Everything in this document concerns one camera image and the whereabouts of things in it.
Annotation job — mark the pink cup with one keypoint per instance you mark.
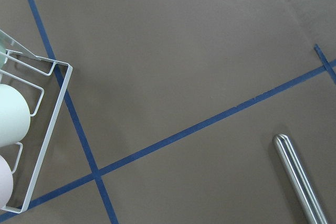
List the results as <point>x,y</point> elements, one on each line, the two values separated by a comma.
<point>6,181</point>

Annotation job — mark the mint green cup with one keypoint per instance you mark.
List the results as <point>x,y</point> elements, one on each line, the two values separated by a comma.
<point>15,116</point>

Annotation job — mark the white wire cup rack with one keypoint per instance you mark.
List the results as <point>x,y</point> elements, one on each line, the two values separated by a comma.
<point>43,83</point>

